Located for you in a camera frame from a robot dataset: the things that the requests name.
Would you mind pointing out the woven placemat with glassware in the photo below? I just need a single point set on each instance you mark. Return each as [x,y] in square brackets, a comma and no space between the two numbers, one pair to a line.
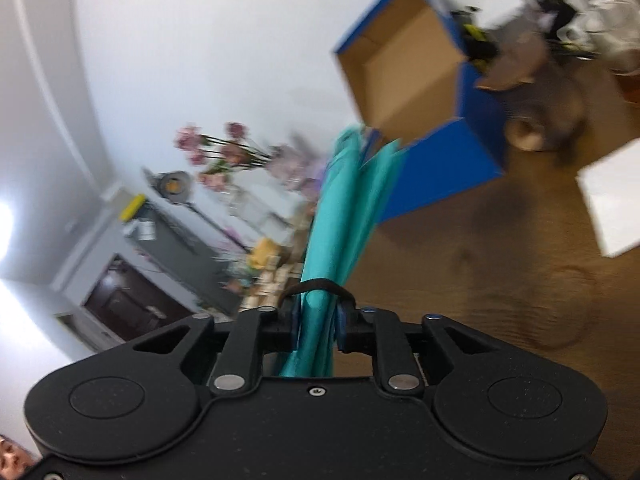
[272,285]

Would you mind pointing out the studio light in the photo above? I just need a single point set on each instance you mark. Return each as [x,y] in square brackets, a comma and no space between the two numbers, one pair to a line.
[172,185]

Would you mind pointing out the dark wooden door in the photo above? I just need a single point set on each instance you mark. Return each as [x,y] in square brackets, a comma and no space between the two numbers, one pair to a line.
[130,300]

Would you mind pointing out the mottled ceramic vase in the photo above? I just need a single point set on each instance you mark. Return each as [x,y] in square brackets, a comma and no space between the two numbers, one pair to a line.
[295,167]

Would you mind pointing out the teal shopping bag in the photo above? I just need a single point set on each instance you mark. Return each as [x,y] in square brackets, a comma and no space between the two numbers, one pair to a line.
[340,220]

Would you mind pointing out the yellow box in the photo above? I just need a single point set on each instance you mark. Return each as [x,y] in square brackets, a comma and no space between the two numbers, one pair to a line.
[132,207]

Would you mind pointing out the grey cabinet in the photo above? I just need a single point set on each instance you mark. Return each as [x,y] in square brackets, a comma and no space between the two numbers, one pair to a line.
[185,255]

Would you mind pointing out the brown ceramic teapot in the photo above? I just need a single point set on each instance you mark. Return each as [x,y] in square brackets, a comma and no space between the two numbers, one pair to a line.
[545,100]

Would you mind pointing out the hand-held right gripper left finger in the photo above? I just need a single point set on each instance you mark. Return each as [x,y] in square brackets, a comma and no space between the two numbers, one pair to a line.
[280,332]

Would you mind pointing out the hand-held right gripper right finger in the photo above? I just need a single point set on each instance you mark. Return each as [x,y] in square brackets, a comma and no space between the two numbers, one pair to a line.
[341,327]

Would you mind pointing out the white paper sheet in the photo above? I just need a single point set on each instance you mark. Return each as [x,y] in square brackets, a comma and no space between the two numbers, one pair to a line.
[615,200]

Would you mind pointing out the blue cardboard shoe box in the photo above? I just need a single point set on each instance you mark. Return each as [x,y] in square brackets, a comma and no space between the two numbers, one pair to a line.
[440,175]

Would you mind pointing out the dried pink roses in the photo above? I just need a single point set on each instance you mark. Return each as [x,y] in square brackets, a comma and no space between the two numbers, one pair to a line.
[232,152]

